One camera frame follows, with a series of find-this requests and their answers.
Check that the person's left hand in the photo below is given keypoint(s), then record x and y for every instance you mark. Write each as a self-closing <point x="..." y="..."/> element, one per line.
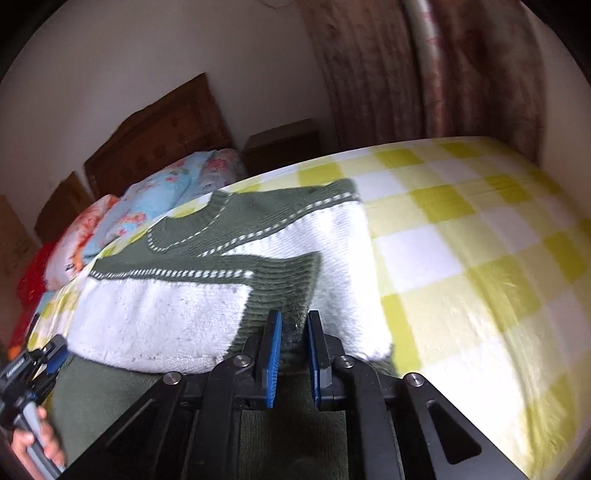
<point x="46" y="438"/>

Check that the dark wooden nightstand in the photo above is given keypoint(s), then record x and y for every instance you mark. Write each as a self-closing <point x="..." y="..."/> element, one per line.
<point x="281" y="147"/>

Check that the blue floral pillow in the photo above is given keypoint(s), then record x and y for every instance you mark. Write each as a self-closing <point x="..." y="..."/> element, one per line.
<point x="152" y="194"/>

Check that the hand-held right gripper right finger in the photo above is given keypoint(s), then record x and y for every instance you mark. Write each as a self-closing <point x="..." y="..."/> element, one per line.
<point x="315" y="362"/>

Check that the pink floral curtain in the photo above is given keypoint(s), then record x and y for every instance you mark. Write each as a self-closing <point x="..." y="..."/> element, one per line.
<point x="369" y="69"/>

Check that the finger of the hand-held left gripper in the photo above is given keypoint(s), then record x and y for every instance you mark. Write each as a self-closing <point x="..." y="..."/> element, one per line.
<point x="55" y="357"/>

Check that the large carved wooden headboard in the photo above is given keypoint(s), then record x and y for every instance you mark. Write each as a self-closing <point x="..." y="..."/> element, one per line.
<point x="161" y="134"/>

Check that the orange floral pillow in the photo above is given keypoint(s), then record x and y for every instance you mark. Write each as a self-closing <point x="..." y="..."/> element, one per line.
<point x="69" y="244"/>

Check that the small wooden headboard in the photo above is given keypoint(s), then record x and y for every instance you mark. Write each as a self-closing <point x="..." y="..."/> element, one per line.
<point x="64" y="203"/>

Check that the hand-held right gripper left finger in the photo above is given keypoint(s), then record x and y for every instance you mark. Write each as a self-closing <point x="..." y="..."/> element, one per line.
<point x="272" y="357"/>

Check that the yellow and white checked blanket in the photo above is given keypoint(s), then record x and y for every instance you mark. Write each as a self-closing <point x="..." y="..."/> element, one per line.
<point x="461" y="258"/>

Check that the green and white knit sweater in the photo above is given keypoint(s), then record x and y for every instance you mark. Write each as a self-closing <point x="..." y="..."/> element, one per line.
<point x="184" y="314"/>

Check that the red cloth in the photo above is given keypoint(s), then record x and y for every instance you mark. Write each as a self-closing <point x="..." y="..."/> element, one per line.
<point x="32" y="277"/>

